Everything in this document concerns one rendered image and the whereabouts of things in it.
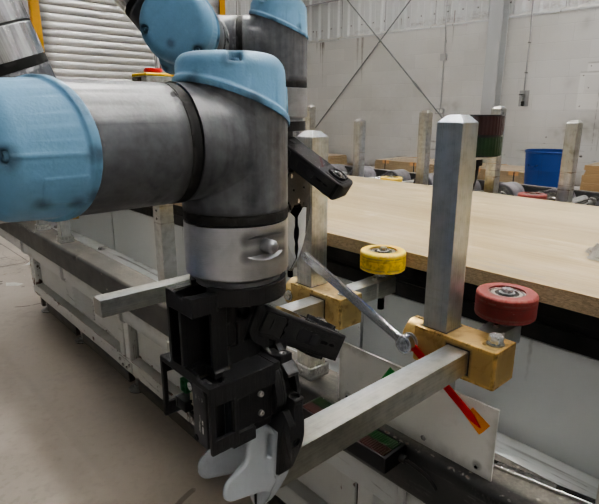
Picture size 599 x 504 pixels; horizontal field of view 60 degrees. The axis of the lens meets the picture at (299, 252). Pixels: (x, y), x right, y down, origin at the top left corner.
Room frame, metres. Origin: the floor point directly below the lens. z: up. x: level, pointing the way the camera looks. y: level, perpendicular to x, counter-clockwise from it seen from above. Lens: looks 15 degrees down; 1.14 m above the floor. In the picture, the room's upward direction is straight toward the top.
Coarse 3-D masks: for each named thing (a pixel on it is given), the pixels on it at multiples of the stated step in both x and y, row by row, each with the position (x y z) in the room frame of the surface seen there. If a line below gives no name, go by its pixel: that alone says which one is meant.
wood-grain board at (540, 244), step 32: (352, 192) 1.57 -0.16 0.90; (384, 192) 1.57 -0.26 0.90; (416, 192) 1.57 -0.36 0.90; (480, 192) 1.57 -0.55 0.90; (352, 224) 1.11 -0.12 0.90; (384, 224) 1.11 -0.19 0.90; (416, 224) 1.11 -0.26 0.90; (480, 224) 1.11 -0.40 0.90; (512, 224) 1.11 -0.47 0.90; (544, 224) 1.11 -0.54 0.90; (576, 224) 1.11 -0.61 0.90; (416, 256) 0.87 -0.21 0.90; (480, 256) 0.86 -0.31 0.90; (512, 256) 0.86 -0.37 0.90; (544, 256) 0.86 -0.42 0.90; (576, 256) 0.86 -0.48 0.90; (544, 288) 0.71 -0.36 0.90; (576, 288) 0.69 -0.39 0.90
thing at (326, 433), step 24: (504, 336) 0.63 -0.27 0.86; (432, 360) 0.55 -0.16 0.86; (456, 360) 0.55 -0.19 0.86; (384, 384) 0.50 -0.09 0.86; (408, 384) 0.50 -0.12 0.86; (432, 384) 0.52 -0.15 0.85; (336, 408) 0.45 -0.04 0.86; (360, 408) 0.45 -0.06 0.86; (384, 408) 0.47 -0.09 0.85; (408, 408) 0.49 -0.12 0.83; (312, 432) 0.41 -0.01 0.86; (336, 432) 0.42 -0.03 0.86; (360, 432) 0.44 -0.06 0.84; (312, 456) 0.40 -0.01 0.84; (288, 480) 0.38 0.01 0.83
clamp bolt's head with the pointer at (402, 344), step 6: (414, 336) 0.63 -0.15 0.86; (396, 342) 0.63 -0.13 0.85; (402, 342) 0.62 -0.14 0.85; (402, 348) 0.62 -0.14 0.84; (414, 348) 0.63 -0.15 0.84; (420, 354) 0.62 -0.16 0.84; (450, 390) 0.58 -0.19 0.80; (450, 396) 0.58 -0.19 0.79; (456, 396) 0.58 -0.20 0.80; (456, 402) 0.58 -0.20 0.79; (462, 402) 0.57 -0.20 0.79; (462, 408) 0.57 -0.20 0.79; (468, 408) 0.56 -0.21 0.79; (468, 414) 0.56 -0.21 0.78; (474, 420) 0.56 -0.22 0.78
